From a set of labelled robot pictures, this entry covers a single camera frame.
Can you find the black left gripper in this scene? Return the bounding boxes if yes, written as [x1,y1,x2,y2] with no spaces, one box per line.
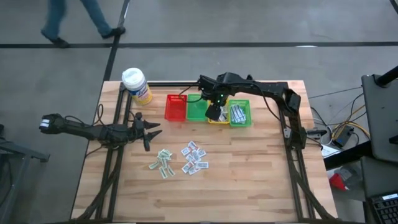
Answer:
[124,112,164,152]

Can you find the black arm base clamp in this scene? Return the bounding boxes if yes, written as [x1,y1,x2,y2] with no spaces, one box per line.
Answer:
[306,129,328,138]

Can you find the green plastic basket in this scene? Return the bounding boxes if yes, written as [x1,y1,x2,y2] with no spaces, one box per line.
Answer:
[228,99,252,128]
[186,93,209,122]

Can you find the red plastic basket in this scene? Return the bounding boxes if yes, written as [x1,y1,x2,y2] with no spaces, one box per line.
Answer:
[164,94,188,123]

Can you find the yellow plastic basket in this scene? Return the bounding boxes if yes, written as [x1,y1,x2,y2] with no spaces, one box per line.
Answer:
[208,96,230,125]

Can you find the yellow Lysol wipes canister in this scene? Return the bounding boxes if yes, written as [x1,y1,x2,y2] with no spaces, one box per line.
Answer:
[121,67,154,106]

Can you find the white paper sheet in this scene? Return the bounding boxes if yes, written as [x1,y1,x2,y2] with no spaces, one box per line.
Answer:
[321,144,342,159]

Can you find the person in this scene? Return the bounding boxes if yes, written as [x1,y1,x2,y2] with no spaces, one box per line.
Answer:
[40,0,127,49]

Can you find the grey metal stand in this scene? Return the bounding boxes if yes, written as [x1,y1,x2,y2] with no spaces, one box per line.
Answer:
[0,123,50,224]

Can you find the small black computer box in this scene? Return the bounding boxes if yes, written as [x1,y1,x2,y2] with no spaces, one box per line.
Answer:
[331,125,354,149]

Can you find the red object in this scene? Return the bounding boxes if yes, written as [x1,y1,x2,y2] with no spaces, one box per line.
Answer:
[328,173,348,192]

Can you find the black pole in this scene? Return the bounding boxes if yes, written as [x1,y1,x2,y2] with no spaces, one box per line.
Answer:
[374,64,398,88]

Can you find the black keyboard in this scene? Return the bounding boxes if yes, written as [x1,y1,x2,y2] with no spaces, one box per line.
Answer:
[370,192,398,224]

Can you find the black right camera cable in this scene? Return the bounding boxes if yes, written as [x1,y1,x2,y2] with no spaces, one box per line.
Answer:
[178,82,205,103]

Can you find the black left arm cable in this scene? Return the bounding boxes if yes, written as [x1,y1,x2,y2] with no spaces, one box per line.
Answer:
[95,103,104,125]

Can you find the yellow cable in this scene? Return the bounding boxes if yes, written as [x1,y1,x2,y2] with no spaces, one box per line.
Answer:
[331,104,371,141]

